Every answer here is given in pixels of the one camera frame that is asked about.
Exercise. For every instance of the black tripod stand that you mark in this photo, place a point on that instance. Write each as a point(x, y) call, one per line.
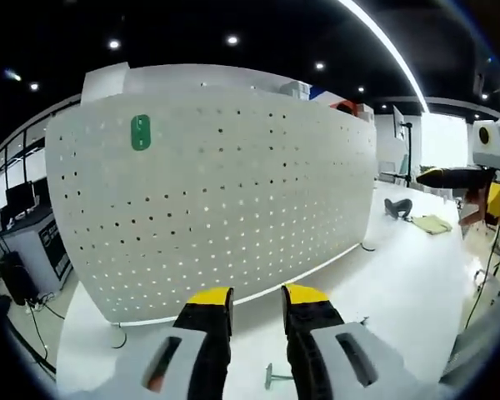
point(408, 158)

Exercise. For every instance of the green hook assembly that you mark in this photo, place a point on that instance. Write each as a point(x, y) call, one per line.
point(141, 139)
point(269, 377)

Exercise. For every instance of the black computer tower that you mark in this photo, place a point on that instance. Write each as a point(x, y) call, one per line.
point(16, 279)

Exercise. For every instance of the round ceiling spotlights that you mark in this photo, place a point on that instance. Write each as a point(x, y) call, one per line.
point(232, 39)

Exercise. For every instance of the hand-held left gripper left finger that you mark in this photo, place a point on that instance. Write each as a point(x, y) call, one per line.
point(208, 354)

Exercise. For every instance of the black headset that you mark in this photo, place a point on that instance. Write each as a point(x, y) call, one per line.
point(393, 207)

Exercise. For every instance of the dark office desk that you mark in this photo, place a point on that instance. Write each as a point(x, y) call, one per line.
point(46, 241)

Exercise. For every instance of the person's right hand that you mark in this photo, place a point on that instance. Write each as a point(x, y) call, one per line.
point(477, 200)

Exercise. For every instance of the small flat monitor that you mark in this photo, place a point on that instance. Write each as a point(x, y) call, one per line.
point(398, 123)

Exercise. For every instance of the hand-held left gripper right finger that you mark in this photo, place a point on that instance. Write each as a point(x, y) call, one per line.
point(308, 354)

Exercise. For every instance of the white perforated mounting plate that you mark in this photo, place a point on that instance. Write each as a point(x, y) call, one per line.
point(212, 200)

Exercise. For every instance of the pale yellow cloth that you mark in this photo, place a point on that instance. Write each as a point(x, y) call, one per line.
point(432, 224)

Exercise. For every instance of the black desktop monitor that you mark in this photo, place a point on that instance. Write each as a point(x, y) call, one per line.
point(21, 198)

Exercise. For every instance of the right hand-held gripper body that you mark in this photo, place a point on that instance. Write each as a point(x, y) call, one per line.
point(493, 154)

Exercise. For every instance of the long ceiling strip light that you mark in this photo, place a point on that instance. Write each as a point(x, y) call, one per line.
point(391, 46)

